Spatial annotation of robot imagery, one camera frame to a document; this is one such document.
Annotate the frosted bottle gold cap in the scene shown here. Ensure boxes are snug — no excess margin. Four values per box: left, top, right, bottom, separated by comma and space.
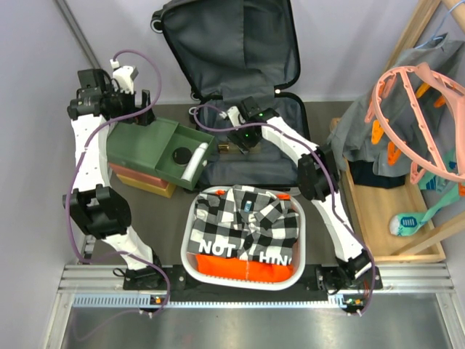
217, 143, 262, 154

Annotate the black round jar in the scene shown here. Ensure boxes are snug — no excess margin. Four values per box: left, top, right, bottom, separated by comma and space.
171, 147, 193, 167

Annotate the green drawer box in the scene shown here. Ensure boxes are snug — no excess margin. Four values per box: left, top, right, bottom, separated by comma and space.
107, 118, 216, 190

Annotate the black white checked shirt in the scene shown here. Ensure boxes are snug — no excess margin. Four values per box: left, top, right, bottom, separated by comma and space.
187, 185, 301, 266

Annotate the white black space suitcase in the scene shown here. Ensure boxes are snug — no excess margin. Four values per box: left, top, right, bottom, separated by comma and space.
150, 0, 312, 190

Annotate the orange garment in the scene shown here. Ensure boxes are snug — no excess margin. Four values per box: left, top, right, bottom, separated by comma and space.
195, 188, 295, 284

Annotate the white plastic basket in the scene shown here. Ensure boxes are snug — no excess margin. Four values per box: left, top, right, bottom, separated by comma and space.
180, 185, 309, 292

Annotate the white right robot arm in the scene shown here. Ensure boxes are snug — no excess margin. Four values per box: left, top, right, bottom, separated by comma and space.
220, 97, 374, 282

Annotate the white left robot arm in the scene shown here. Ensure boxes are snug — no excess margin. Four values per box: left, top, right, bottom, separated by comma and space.
63, 65, 160, 281

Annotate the dark navy folded cloth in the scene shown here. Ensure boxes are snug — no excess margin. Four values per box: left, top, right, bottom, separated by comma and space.
349, 161, 405, 189

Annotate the grey shirt on hanger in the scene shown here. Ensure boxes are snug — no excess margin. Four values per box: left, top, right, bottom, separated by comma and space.
328, 34, 464, 177

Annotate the white teal sock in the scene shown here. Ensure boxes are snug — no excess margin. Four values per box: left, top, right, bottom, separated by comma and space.
389, 214, 420, 236

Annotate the pink round clip hanger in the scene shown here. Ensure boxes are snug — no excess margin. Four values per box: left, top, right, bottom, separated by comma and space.
365, 63, 464, 184

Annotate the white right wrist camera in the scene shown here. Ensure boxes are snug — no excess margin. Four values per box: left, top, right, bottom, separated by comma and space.
219, 106, 245, 127

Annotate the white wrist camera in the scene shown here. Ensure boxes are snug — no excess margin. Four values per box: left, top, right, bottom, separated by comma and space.
110, 59, 139, 95
219, 106, 245, 127

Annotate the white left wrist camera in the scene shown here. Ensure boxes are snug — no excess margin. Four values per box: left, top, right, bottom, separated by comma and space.
110, 59, 139, 95

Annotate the wooden clothes rack frame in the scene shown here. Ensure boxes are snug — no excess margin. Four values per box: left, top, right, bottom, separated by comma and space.
328, 0, 465, 265

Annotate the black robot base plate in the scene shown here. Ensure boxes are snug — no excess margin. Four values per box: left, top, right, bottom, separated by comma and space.
123, 263, 382, 302

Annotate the aluminium rail frame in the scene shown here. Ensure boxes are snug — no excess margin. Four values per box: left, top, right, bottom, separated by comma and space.
44, 260, 464, 348

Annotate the light blue wire hanger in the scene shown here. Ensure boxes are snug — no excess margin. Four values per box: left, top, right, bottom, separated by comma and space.
415, 11, 451, 49

